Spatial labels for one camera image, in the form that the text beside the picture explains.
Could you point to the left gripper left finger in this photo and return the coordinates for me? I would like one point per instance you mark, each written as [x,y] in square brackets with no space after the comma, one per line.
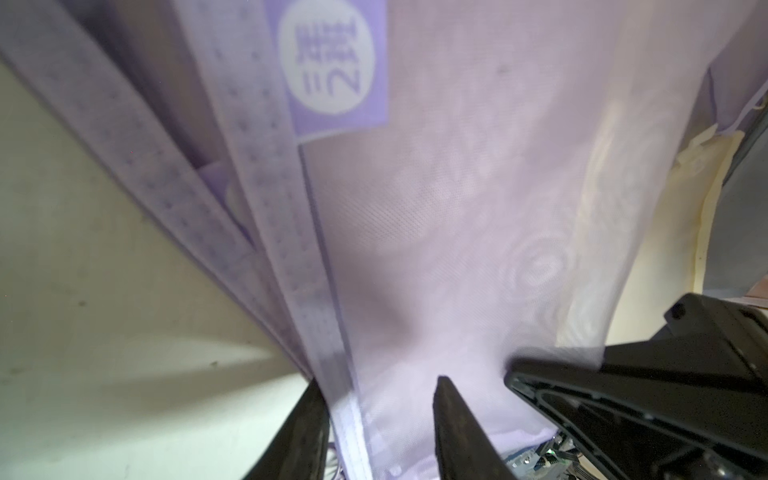
[299,449]

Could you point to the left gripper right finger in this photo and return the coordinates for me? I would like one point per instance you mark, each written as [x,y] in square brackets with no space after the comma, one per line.
[462,449]

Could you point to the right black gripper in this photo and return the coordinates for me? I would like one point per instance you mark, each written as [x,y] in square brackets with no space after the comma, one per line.
[689,403]

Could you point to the cream mesh pencil pouch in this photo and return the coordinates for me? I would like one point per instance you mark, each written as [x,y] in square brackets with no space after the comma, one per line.
[672,258]

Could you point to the purple mesh pouch cream trim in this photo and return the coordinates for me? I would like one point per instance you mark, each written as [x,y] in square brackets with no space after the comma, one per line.
[206,204]

